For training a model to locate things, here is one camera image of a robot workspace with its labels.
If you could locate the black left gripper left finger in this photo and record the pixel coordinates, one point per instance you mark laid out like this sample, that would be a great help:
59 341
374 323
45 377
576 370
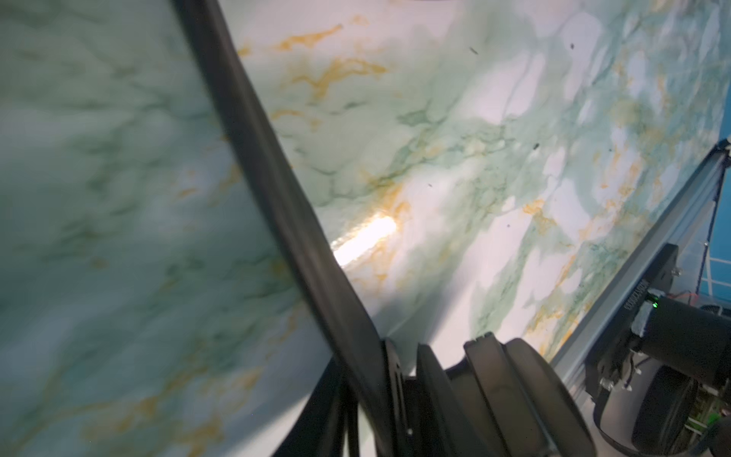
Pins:
320 428

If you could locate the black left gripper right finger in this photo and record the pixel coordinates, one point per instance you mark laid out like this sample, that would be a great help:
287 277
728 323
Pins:
445 429

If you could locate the black belt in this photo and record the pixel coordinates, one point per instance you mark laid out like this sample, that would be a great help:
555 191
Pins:
279 196

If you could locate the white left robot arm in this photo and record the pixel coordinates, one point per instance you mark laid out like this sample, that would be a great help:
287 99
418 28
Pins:
501 399

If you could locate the aluminium front rail frame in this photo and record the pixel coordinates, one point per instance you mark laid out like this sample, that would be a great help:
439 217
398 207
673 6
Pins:
700 188

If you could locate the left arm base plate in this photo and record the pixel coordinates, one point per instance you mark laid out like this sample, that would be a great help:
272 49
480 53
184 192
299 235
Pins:
604 364

